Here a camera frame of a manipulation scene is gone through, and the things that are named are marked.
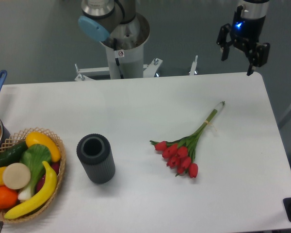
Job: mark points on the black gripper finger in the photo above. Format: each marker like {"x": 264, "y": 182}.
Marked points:
{"x": 258, "y": 57}
{"x": 222, "y": 41}

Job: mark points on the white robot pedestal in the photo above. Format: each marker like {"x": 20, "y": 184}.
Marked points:
{"x": 122, "y": 64}

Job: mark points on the yellow squash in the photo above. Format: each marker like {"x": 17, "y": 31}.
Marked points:
{"x": 42, "y": 139}

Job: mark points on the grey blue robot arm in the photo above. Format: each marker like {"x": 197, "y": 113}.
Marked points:
{"x": 123, "y": 32}

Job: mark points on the beige round disc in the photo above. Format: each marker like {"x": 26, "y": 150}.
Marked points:
{"x": 16, "y": 176}

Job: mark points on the green cucumber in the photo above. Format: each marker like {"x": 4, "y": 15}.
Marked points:
{"x": 12, "y": 154}

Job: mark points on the woven wicker basket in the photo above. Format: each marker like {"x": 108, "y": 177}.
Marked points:
{"x": 19, "y": 137}

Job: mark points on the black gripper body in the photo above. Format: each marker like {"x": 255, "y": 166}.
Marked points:
{"x": 245, "y": 33}

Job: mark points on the red tulip bouquet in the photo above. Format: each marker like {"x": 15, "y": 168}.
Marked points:
{"x": 180, "y": 154}

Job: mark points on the dark grey ribbed vase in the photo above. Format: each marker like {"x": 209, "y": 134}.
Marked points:
{"x": 95, "y": 154}

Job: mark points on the dark red vegetable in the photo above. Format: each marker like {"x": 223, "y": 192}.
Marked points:
{"x": 56, "y": 168}

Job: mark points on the green bok choy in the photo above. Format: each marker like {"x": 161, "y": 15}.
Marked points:
{"x": 33, "y": 158}

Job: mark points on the yellow banana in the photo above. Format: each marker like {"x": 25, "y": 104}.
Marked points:
{"x": 39, "y": 198}

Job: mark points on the orange fruit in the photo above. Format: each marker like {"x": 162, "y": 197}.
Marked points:
{"x": 8, "y": 197}

